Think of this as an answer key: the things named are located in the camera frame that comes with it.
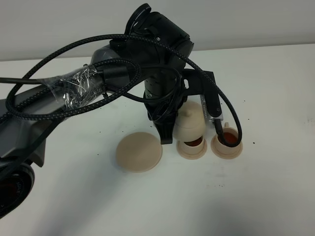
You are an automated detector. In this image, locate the black smooth cable with plug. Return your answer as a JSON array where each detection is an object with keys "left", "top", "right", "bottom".
[{"left": 0, "top": 58, "right": 184, "bottom": 123}]

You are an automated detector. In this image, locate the beige teapot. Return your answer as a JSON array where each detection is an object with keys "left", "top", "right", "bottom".
[{"left": 173, "top": 101, "right": 206, "bottom": 142}]

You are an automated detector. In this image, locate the beige right cup saucer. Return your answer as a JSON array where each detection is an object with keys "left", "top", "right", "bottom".
[{"left": 211, "top": 136, "right": 243, "bottom": 159}]

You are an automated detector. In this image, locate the beige teacup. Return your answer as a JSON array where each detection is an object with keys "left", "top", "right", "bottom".
[
  {"left": 217, "top": 122, "right": 238, "bottom": 145},
  {"left": 180, "top": 137, "right": 205, "bottom": 155}
]

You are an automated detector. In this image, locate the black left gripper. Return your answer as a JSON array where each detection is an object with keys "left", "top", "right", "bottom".
[{"left": 144, "top": 69, "right": 221, "bottom": 145}]

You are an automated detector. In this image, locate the beige left teacup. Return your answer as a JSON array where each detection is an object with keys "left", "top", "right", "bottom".
[{"left": 180, "top": 137, "right": 205, "bottom": 155}]

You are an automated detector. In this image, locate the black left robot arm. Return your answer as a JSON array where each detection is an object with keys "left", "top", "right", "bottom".
[{"left": 0, "top": 3, "right": 222, "bottom": 216}]

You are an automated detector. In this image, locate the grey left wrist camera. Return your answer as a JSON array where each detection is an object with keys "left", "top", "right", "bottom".
[{"left": 200, "top": 95, "right": 223, "bottom": 123}]

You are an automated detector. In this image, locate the black braided cable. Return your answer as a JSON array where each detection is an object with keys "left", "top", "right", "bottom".
[{"left": 0, "top": 33, "right": 243, "bottom": 148}]

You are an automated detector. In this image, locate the beige right teacup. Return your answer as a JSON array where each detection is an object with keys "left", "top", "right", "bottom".
[{"left": 217, "top": 122, "right": 238, "bottom": 145}]

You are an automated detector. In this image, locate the beige teapot saucer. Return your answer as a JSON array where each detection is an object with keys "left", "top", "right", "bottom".
[{"left": 116, "top": 132, "right": 162, "bottom": 173}]

